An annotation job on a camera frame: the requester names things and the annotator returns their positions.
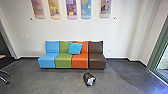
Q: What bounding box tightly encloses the blue sofa seat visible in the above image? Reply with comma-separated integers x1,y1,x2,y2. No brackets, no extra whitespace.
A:
37,40,60,70

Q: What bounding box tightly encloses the green framed glass door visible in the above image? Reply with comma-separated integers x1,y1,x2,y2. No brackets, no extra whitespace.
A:
146,33,168,84

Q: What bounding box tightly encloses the wooden conference table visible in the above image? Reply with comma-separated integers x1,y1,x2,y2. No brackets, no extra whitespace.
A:
0,54,6,61

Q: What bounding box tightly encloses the orange sofa seat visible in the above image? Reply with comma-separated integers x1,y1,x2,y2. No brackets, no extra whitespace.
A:
71,41,90,70

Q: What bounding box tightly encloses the orange wall poster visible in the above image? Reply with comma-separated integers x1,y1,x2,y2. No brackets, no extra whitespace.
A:
30,0,46,20

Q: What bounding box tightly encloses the green sofa seat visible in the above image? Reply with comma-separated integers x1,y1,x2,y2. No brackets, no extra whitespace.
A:
54,41,74,70

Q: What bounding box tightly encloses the blue square cushion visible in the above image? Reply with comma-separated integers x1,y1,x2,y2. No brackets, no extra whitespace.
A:
67,41,84,56

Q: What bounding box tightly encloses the white door frame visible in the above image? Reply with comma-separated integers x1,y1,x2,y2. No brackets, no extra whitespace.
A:
0,6,19,60

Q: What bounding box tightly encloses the pink wall poster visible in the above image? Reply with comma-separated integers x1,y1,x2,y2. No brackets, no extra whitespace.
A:
99,0,113,19

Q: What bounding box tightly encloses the white light switch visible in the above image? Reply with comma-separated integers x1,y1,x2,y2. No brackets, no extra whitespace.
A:
21,33,30,39

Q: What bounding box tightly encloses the brown sofa seat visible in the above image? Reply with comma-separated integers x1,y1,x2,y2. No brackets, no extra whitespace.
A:
88,40,107,71

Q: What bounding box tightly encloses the black white ball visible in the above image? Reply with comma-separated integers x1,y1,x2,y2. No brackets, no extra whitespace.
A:
82,72,97,88

